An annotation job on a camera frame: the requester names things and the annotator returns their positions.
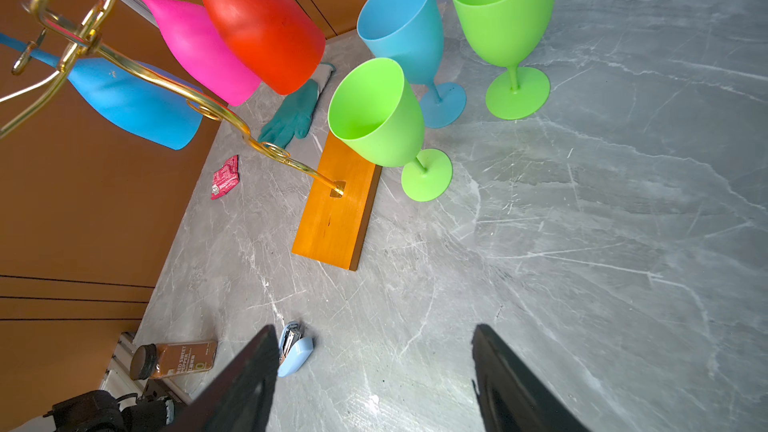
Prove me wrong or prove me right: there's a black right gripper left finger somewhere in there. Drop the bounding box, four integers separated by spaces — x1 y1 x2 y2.
164 325 279 431

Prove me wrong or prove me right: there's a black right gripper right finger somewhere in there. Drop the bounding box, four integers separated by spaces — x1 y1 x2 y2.
472 324 588 432

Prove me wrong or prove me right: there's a green wine glass front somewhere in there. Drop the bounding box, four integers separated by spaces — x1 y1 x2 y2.
328 58 453 202

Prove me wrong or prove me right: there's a green wine glass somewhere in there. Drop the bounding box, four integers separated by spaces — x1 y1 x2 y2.
452 0 555 120
328 58 453 202

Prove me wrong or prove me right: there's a red wine glass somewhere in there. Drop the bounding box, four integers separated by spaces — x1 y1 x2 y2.
202 0 326 95

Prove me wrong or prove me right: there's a light blue wine glass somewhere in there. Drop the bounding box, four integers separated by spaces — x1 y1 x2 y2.
357 0 467 129

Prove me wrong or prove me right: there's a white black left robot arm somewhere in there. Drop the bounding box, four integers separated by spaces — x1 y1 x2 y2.
44 390 177 432

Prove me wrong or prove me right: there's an orange wooden rack base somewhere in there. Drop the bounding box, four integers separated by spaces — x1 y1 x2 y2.
292 133 382 271

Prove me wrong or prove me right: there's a magenta wine glass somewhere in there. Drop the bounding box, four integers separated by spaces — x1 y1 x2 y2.
142 0 262 106

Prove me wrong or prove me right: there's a light blue stapler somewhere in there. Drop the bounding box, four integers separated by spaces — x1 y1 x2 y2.
277 321 314 378

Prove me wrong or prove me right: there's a brown jar black lid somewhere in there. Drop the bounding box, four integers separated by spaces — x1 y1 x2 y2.
129 340 218 380

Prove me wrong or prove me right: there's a pink snack packet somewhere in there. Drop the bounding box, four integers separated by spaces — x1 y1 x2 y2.
211 155 240 200

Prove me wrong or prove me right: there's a teal rubber glove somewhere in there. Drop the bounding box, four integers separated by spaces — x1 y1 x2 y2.
258 62 336 149

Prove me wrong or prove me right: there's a gold wire glass rack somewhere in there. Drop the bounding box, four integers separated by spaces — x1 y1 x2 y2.
1 0 344 195

